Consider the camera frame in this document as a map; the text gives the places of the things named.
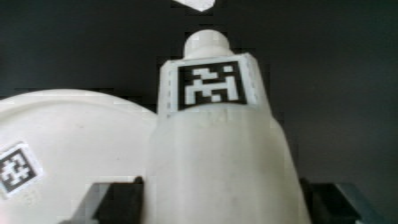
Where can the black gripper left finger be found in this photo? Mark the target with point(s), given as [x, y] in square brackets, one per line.
[112, 203]

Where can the white cylindrical table leg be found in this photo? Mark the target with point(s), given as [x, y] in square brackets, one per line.
[221, 176]

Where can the white sheet with markers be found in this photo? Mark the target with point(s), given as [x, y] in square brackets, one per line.
[199, 5]

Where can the white round table top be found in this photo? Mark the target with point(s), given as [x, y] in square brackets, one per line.
[73, 142]

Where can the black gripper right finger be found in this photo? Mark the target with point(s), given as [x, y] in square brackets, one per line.
[338, 204]

